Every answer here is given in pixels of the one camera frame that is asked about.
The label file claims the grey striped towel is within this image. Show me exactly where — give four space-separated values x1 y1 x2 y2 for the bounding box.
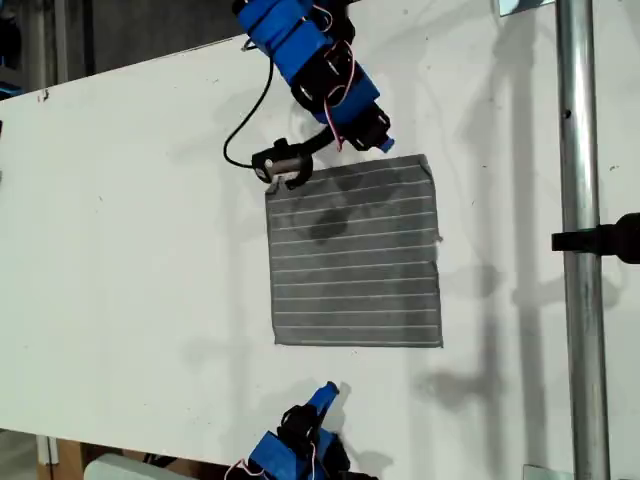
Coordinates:
264 153 445 350

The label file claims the black clamp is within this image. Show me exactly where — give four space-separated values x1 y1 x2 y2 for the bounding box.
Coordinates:
551 212 640 266

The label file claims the wooden table leg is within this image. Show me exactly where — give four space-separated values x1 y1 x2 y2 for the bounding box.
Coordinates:
37 434 90 480

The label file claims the black camera stalk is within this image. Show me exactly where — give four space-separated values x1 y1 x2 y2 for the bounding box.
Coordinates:
287 127 337 157

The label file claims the black camera cable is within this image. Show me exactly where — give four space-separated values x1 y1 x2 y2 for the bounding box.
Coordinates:
222 59 275 169

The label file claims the steel post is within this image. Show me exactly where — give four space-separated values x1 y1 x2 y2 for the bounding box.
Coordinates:
554 0 612 480

